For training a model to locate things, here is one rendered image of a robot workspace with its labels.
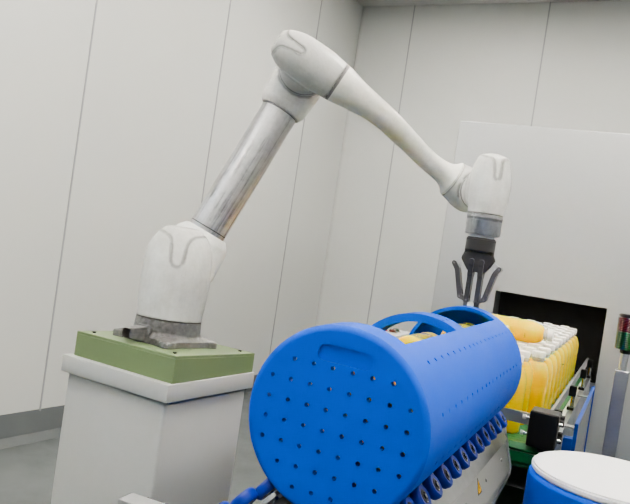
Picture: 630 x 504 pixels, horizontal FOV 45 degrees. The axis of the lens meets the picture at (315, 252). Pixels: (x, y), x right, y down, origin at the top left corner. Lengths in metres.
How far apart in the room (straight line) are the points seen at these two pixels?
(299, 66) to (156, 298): 0.65
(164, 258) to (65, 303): 2.81
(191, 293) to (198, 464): 0.39
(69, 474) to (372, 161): 5.20
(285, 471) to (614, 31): 5.48
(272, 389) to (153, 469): 0.60
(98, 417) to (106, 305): 3.00
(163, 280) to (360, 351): 0.76
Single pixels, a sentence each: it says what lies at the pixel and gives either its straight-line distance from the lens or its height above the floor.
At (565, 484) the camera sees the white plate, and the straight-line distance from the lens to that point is 1.28.
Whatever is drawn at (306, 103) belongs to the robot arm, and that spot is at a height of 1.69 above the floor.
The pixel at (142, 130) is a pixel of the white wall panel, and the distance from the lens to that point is 4.82.
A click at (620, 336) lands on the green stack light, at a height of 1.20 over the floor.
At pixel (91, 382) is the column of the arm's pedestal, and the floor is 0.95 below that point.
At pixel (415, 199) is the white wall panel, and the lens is 6.50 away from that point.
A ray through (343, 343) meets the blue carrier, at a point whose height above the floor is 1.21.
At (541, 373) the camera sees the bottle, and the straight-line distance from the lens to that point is 2.33.
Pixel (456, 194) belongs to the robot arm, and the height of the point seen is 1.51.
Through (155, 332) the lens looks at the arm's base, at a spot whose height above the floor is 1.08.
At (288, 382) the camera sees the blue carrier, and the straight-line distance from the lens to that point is 1.15.
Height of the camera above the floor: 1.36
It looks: 2 degrees down
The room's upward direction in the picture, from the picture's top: 8 degrees clockwise
